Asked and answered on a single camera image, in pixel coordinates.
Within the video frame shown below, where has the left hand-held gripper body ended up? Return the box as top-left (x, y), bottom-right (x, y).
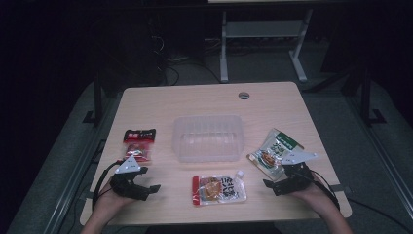
top-left (109, 154), bottom-right (151, 202)

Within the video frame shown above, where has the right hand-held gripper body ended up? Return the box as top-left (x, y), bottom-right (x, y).
top-left (275, 151), bottom-right (319, 197)

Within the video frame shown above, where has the sauce pouch with red edge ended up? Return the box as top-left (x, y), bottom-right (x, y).
top-left (191, 170), bottom-right (248, 207)

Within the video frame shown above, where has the person's left hand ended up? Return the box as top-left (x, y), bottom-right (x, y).
top-left (93, 178), bottom-right (138, 222)

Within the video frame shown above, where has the person's right hand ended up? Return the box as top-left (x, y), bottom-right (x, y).
top-left (287, 172), bottom-right (330, 216)

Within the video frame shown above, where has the green and white snack packet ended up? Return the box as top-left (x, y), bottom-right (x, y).
top-left (245, 127), bottom-right (306, 181)

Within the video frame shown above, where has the red and black snack packet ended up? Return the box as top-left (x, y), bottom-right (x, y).
top-left (122, 128), bottom-right (158, 164)

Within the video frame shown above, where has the person's dark clothing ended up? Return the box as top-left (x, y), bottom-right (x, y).
top-left (144, 222), bottom-right (277, 234)

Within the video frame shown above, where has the clear plastic container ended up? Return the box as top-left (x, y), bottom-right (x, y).
top-left (170, 114), bottom-right (245, 164)

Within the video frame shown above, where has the black metal stand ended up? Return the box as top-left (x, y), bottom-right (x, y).
top-left (81, 72), bottom-right (105, 129)
top-left (358, 66), bottom-right (388, 128)

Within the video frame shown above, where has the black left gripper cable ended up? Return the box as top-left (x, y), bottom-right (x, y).
top-left (92, 159), bottom-right (125, 211)

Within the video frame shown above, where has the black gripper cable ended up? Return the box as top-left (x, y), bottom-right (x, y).
top-left (92, 159), bottom-right (125, 211)
top-left (306, 169), bottom-right (413, 233)

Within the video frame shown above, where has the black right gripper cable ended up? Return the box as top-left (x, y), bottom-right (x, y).
top-left (306, 169), bottom-right (413, 233)

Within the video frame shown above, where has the bundle of floor cables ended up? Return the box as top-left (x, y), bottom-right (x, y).
top-left (147, 30), bottom-right (222, 87)

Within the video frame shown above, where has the white metal desk frame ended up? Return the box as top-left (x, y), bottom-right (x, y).
top-left (207, 0), bottom-right (316, 84)

